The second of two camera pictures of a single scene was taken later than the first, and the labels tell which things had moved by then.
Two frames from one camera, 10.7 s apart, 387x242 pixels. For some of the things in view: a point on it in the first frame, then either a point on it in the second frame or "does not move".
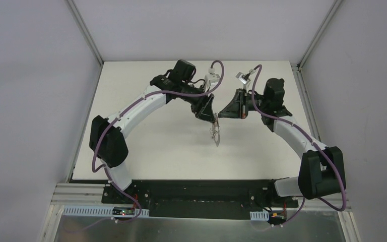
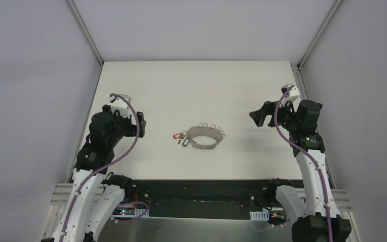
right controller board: (277, 216) does not move
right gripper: (242, 104) → (274, 114)
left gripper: (198, 104) → (139, 123)
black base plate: (200, 199) does not move
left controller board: (123, 211) does not move
